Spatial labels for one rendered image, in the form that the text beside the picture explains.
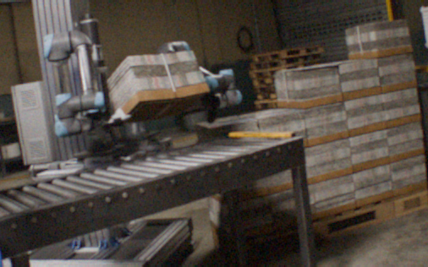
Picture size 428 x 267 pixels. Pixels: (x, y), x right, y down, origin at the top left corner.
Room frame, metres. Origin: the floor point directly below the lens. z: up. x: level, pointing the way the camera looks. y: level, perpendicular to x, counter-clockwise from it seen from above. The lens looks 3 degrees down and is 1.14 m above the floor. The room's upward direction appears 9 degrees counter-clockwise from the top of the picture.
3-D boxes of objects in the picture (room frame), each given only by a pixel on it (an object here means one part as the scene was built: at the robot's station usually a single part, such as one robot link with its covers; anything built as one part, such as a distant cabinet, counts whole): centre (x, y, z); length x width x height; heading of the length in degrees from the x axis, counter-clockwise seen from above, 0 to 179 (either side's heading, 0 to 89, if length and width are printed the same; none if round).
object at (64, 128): (2.28, 0.67, 0.99); 0.11 x 0.08 x 0.09; 126
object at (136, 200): (1.82, 0.20, 0.74); 1.34 x 0.05 x 0.12; 127
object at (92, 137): (2.67, 0.63, 0.87); 0.15 x 0.15 x 0.10
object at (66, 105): (2.28, 0.65, 1.08); 0.11 x 0.08 x 0.11; 104
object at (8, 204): (1.70, 0.77, 0.77); 0.47 x 0.05 x 0.05; 37
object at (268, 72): (10.01, -1.49, 0.65); 1.33 x 0.94 x 1.30; 131
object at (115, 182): (1.94, 0.46, 0.77); 0.47 x 0.05 x 0.05; 37
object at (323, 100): (3.26, -0.58, 0.86); 0.38 x 0.29 x 0.04; 15
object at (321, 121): (3.22, -0.46, 0.42); 1.17 x 0.39 x 0.83; 106
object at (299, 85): (3.26, -0.59, 0.95); 0.38 x 0.29 x 0.23; 15
